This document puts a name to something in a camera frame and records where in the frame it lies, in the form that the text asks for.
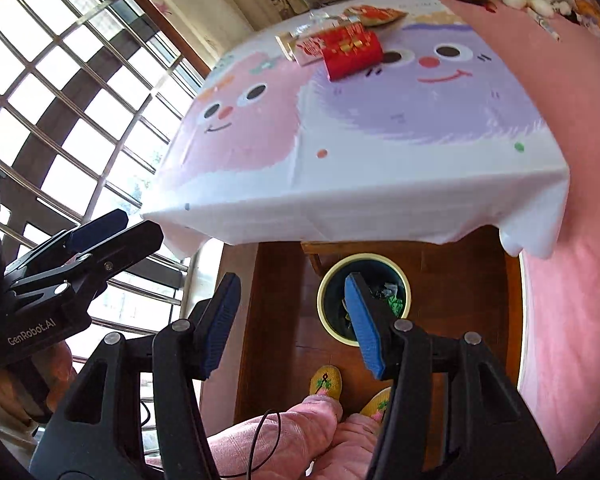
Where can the red orange snack bag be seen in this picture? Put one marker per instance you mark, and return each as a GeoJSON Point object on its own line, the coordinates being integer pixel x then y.
{"type": "Point", "coordinates": [375, 15]}

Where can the pink bed sheet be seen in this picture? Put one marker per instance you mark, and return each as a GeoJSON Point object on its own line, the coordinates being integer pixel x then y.
{"type": "Point", "coordinates": [570, 160]}

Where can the cartoon printed tablecloth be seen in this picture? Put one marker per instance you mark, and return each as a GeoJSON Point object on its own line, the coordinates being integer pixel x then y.
{"type": "Point", "coordinates": [355, 160]}

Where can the window with metal grille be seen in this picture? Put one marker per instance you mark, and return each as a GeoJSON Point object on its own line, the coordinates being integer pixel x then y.
{"type": "Point", "coordinates": [80, 85]}

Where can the person's left hand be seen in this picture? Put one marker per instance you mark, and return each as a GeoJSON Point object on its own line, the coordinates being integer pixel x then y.
{"type": "Point", "coordinates": [61, 367]}

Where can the dark blue bin cream rim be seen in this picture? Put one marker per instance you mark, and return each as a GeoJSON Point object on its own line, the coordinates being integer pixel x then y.
{"type": "Point", "coordinates": [330, 287]}

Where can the floral curtain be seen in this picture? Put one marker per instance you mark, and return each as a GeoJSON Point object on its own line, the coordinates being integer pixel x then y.
{"type": "Point", "coordinates": [205, 0]}

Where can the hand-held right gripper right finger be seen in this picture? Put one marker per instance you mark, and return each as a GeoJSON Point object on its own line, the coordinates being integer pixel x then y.
{"type": "Point", "coordinates": [365, 325]}

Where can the red box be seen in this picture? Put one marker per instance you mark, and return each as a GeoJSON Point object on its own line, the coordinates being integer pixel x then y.
{"type": "Point", "coordinates": [352, 57]}

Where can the wooden table frame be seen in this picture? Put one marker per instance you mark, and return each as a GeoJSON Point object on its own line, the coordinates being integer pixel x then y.
{"type": "Point", "coordinates": [315, 255]}

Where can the person's right leg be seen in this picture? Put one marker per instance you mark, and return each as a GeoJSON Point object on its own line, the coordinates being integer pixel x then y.
{"type": "Point", "coordinates": [350, 450]}

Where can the red and white carton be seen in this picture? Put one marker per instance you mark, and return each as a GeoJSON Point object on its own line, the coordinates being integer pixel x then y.
{"type": "Point", "coordinates": [305, 50]}

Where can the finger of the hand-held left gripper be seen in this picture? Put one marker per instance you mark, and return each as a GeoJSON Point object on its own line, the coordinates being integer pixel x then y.
{"type": "Point", "coordinates": [130, 247]}
{"type": "Point", "coordinates": [100, 227]}

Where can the person's left leg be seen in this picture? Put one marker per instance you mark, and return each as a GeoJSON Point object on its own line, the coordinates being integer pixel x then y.
{"type": "Point", "coordinates": [280, 440]}

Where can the person's leg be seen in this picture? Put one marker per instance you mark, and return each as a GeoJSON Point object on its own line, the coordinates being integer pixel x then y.
{"type": "Point", "coordinates": [280, 440]}
{"type": "Point", "coordinates": [350, 450]}

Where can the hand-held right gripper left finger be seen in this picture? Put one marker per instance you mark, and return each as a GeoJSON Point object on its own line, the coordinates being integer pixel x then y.
{"type": "Point", "coordinates": [220, 325]}

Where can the clear plastic wrapper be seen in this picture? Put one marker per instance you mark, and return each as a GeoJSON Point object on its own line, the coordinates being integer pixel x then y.
{"type": "Point", "coordinates": [325, 19]}

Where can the white marker pen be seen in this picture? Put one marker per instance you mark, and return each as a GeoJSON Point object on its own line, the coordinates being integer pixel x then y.
{"type": "Point", "coordinates": [547, 26]}

